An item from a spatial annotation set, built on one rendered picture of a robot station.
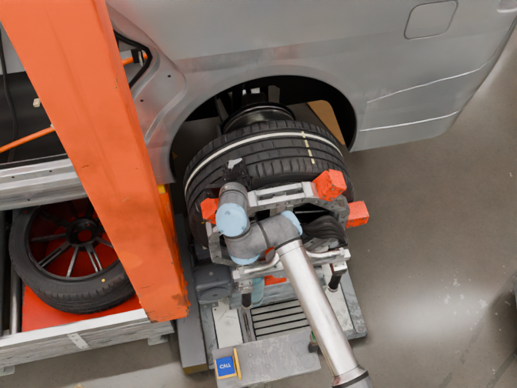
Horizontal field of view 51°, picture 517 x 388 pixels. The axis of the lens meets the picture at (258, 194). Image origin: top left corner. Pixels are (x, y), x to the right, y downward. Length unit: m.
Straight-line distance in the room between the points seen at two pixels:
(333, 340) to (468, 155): 2.17
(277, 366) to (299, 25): 1.35
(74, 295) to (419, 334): 1.69
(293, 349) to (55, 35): 1.70
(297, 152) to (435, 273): 1.43
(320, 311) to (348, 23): 0.93
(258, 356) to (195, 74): 1.18
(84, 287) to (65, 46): 1.59
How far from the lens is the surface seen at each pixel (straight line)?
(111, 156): 1.33
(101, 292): 2.51
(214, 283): 2.53
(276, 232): 1.70
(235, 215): 1.59
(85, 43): 1.08
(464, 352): 3.03
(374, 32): 1.97
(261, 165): 1.90
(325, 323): 1.68
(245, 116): 2.27
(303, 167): 1.92
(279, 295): 2.76
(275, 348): 2.38
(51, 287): 2.56
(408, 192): 3.35
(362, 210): 2.18
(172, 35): 1.77
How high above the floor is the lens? 2.74
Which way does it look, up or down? 58 degrees down
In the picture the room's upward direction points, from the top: 1 degrees clockwise
